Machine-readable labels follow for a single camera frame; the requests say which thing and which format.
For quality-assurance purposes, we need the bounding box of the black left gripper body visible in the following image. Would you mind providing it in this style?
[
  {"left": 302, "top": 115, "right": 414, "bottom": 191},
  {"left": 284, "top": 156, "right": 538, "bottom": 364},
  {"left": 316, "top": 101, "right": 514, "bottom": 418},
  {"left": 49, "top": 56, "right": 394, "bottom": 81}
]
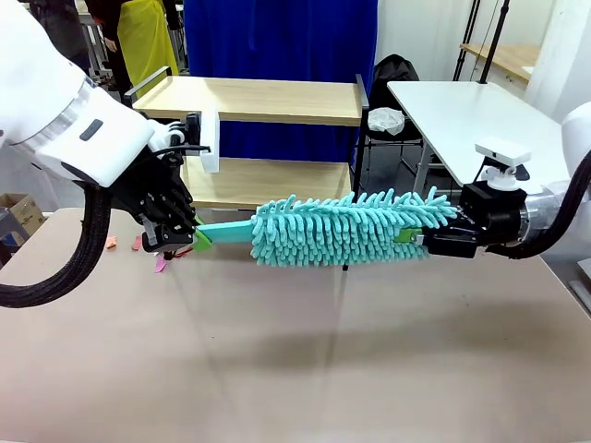
[{"left": 110, "top": 152, "right": 196, "bottom": 228}]

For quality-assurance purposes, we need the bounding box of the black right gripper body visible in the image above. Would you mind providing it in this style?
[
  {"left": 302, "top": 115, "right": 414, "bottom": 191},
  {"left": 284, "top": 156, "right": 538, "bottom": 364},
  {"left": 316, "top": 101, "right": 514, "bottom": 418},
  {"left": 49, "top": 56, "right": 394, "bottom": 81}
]
[{"left": 458, "top": 181, "right": 528, "bottom": 246}]

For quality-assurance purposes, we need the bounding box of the teal chenille duster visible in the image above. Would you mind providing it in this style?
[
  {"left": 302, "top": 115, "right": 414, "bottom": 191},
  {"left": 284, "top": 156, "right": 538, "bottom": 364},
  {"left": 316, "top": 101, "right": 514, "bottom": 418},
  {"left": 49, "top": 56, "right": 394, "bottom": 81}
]
[{"left": 196, "top": 186, "right": 460, "bottom": 269}]

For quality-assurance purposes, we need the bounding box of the two-tier wooden metal shelf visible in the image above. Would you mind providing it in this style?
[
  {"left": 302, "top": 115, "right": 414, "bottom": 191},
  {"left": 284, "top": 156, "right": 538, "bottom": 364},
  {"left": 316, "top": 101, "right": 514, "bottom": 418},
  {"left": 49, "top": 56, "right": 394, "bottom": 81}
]
[{"left": 123, "top": 66, "right": 371, "bottom": 273}]

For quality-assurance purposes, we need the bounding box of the large white table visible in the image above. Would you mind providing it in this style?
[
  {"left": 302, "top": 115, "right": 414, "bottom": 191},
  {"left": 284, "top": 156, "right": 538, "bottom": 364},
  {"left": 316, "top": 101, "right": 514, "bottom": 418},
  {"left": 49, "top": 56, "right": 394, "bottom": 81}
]
[{"left": 386, "top": 80, "right": 578, "bottom": 205}]

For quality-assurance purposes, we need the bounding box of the white plastic bag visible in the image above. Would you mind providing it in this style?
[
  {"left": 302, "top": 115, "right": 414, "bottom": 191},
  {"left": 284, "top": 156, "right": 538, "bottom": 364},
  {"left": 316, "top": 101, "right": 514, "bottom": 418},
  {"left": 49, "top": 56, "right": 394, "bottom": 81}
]
[{"left": 368, "top": 107, "right": 406, "bottom": 137}]

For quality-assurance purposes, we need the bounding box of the cardboard box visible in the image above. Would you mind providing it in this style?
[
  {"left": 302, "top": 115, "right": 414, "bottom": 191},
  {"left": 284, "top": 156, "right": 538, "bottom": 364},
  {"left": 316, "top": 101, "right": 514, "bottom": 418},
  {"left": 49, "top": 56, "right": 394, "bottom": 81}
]
[{"left": 0, "top": 192, "right": 46, "bottom": 246}]

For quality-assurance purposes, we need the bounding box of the person in yellow apron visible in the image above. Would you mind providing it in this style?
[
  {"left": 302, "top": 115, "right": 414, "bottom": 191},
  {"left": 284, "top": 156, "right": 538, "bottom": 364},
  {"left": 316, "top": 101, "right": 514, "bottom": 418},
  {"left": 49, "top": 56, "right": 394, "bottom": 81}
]
[{"left": 87, "top": 0, "right": 186, "bottom": 90}]

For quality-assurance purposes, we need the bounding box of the light wooden background table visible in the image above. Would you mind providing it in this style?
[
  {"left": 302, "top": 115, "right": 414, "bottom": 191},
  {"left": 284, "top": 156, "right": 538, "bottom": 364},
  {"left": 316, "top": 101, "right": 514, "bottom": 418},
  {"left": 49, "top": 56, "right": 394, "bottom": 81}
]
[{"left": 460, "top": 43, "right": 542, "bottom": 85}]

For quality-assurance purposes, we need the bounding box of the black chair with backpack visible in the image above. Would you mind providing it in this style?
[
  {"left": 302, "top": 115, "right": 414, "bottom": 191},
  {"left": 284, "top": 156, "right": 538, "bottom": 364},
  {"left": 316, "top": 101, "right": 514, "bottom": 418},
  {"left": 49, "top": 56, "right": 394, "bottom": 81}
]
[{"left": 354, "top": 54, "right": 456, "bottom": 186}]

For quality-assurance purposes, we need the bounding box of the black tripod pole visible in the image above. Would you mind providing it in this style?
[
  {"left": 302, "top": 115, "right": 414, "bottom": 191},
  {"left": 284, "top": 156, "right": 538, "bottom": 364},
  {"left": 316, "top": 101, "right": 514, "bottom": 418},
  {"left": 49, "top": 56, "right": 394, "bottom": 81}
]
[
  {"left": 453, "top": 0, "right": 481, "bottom": 82},
  {"left": 478, "top": 0, "right": 512, "bottom": 85}
]

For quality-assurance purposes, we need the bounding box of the person in dark clothes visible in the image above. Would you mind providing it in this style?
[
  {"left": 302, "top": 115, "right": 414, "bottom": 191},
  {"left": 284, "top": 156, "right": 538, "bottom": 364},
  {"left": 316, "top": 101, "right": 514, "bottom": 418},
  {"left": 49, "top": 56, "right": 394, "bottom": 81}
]
[{"left": 34, "top": 0, "right": 91, "bottom": 71}]

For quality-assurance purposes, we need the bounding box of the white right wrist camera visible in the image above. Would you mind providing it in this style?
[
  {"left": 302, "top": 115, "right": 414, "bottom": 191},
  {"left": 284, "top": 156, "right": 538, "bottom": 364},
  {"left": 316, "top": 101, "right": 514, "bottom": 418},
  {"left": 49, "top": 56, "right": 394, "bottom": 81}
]
[{"left": 474, "top": 142, "right": 533, "bottom": 189}]

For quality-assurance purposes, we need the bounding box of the black left arm cable sleeve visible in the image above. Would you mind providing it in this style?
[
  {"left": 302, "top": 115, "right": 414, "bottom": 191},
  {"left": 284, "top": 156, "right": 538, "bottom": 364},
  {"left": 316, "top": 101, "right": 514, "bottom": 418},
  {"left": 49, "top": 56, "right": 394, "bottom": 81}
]
[{"left": 0, "top": 184, "right": 115, "bottom": 310}]

